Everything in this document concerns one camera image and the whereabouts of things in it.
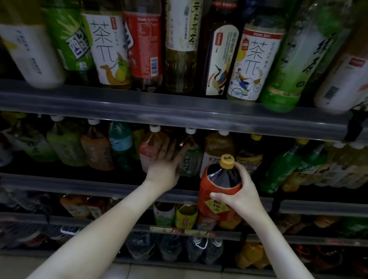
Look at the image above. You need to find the dark tea bottle yellow label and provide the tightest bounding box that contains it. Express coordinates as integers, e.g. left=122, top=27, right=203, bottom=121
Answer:
left=234, top=133, right=265, bottom=178

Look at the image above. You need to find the person's right hand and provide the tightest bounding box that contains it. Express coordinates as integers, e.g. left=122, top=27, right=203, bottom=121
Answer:
left=208, top=159, right=269, bottom=226

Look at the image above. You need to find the person's left hand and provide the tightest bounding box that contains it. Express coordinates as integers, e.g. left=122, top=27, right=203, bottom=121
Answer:
left=143, top=138, right=191, bottom=194

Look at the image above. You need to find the pale green tea bottle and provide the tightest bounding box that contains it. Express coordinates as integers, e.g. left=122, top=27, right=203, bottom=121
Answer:
left=2, top=117, right=61, bottom=164

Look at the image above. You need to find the pack of orange soda bottles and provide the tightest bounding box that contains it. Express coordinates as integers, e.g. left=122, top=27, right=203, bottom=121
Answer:
left=234, top=240, right=273, bottom=271

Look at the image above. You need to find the person's right forearm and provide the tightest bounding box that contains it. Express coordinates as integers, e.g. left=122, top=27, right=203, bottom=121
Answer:
left=241, top=210, right=337, bottom=279

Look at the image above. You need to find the person's left forearm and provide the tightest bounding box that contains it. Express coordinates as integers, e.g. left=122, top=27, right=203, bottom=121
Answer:
left=25, top=175, right=176, bottom=279

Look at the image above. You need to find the green soda bottle yellow cap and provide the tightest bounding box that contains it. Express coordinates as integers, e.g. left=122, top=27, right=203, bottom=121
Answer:
left=281, top=141, right=330, bottom=196
left=258, top=136, right=310, bottom=196

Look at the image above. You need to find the large dark plum drink bottle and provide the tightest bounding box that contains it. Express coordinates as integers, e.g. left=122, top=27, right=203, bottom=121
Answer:
left=197, top=153, right=245, bottom=223

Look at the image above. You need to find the row of tea juice bottles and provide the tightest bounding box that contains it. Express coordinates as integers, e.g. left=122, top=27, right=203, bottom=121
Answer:
left=0, top=111, right=368, bottom=201

